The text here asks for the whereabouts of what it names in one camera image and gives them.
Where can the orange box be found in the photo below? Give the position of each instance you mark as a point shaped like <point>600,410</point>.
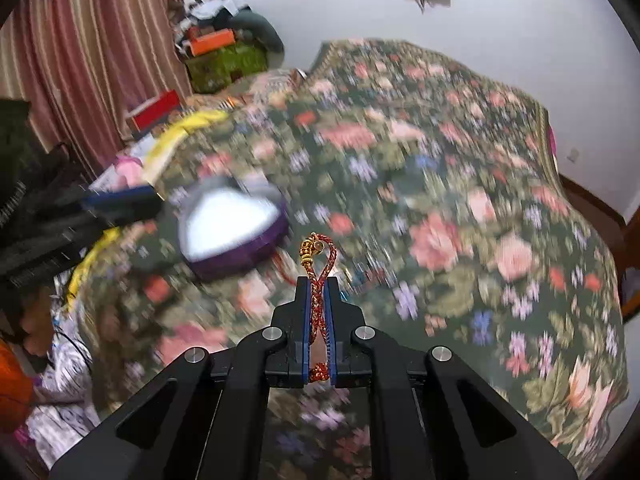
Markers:
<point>212,41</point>

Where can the red and grey box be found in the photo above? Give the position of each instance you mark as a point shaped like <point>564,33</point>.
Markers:
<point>155,109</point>

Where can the purple heart-shaped jewelry box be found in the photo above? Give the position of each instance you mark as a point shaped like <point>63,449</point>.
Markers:
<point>225,220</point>

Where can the yellow blanket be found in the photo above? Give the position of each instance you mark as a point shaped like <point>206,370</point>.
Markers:
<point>180,132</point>

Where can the person's left hand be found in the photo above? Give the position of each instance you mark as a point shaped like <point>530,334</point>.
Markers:
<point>39,325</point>

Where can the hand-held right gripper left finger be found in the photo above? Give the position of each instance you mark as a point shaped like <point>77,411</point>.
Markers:
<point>303,320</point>

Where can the striped red curtain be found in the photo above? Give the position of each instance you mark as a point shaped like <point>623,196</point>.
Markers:
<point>75,35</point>

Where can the white wall socket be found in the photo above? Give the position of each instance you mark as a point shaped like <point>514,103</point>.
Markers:
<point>574,154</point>

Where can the dark grey cushion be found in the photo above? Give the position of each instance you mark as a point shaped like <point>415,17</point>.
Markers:
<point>265,30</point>

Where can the green box with clutter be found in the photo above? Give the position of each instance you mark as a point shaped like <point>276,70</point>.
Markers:
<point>225,67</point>

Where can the white patterned cloth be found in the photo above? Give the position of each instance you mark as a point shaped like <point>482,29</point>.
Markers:
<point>65,400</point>

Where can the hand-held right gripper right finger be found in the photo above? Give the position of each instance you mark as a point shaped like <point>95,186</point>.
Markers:
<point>330,320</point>

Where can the patchwork quilt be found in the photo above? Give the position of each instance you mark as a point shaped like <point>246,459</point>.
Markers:
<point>277,85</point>

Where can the pile of clothes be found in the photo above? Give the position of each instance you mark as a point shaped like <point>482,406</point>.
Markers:
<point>215,7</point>

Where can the floral blanket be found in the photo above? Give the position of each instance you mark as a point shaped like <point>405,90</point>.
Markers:
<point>425,185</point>

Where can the orange cloth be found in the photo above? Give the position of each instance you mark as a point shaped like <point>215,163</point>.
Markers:
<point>12,390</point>

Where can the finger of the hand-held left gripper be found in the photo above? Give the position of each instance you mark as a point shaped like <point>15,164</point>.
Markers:
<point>120,202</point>

